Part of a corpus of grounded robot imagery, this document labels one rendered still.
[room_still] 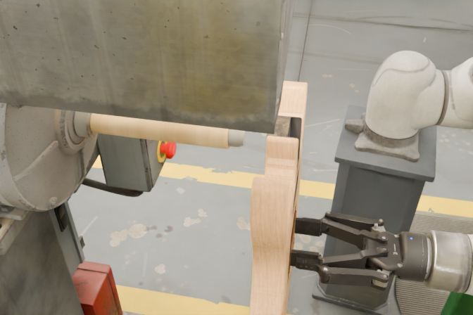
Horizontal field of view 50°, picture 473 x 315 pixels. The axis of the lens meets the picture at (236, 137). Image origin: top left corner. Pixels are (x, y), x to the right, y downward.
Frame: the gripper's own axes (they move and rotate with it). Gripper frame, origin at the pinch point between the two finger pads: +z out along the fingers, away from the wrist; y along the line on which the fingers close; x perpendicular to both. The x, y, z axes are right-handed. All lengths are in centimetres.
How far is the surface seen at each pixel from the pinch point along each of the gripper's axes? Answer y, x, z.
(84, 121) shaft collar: -10.2, 25.7, 27.4
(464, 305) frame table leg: 30, -43, -41
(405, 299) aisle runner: 74, -93, -40
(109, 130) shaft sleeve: -9.8, 24.5, 24.3
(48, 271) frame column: -0.3, -16.5, 46.9
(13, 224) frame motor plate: -15.2, 10.8, 38.3
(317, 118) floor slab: 180, -81, -1
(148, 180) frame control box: 14.0, -2.4, 30.1
